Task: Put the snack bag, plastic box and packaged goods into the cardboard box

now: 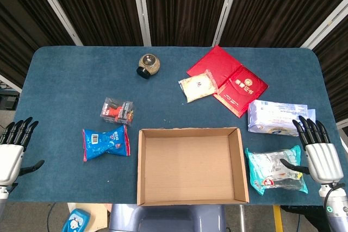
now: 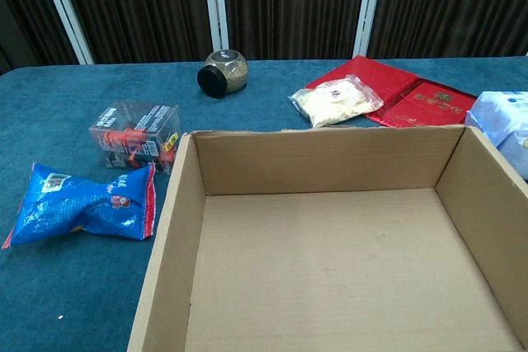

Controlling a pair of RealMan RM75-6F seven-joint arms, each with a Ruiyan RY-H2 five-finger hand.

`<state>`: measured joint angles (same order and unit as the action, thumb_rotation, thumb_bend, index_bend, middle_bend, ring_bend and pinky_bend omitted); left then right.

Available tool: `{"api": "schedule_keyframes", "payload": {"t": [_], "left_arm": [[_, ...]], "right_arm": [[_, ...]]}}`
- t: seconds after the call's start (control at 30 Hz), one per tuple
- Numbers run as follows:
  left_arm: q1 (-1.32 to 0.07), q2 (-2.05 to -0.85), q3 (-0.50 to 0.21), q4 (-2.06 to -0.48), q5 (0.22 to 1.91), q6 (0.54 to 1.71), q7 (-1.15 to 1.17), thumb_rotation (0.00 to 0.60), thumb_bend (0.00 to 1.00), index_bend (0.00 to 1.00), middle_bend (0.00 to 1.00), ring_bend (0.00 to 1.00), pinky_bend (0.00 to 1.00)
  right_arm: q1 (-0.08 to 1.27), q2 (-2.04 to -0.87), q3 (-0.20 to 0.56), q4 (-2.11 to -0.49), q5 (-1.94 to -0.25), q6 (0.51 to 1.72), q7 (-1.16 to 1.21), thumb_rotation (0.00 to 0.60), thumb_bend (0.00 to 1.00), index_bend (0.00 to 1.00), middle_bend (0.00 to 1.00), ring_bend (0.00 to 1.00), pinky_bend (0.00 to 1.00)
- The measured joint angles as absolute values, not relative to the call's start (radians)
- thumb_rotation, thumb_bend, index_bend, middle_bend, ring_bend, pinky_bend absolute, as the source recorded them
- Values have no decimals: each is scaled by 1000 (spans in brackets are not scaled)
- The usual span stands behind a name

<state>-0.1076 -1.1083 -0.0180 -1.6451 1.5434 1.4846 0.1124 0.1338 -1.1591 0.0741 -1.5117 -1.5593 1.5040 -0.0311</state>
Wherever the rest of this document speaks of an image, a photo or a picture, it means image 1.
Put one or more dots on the clear bag of beige grains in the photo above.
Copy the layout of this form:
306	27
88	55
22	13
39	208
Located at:
197	86

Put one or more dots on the black electrical box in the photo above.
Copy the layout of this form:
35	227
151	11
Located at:
8	100

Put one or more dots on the dark brown partition panel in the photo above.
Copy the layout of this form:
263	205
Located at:
337	74
185	6
277	6
19	25
100	6

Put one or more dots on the teal plastic snack bag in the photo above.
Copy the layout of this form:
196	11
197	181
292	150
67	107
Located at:
261	166

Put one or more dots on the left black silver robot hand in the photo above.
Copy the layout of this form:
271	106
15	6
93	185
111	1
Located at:
11	161

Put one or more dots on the red gold certificate folder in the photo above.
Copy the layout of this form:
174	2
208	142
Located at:
244	90

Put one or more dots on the pale blue tissue pack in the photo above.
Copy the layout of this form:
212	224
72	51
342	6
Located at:
272	118

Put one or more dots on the open brown cardboard box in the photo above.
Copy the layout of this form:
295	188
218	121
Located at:
190	166

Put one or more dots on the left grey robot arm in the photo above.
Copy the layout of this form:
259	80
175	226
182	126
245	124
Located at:
3	199

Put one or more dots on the blue felt table cloth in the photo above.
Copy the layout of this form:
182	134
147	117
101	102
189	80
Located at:
81	80

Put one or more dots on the plain red paper envelope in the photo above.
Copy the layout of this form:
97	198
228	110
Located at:
214	63

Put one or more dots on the blue red snack bag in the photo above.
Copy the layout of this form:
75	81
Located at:
106	145

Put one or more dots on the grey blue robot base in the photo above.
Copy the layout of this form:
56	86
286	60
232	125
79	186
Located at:
168	218

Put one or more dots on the blue cartoon handheld device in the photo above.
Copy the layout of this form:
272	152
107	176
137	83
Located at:
77	221

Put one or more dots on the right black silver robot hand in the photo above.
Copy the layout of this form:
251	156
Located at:
323	161

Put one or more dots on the white partition frame post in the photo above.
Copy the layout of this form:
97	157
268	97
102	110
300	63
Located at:
57	9
141	9
227	9
326	22

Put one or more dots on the round glass jar black lid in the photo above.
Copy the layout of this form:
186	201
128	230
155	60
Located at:
149	63

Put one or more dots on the flat brown cardboard sheet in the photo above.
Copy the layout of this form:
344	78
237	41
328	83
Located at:
99	213

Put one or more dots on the clear box with red item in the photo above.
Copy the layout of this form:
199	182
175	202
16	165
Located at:
117	111

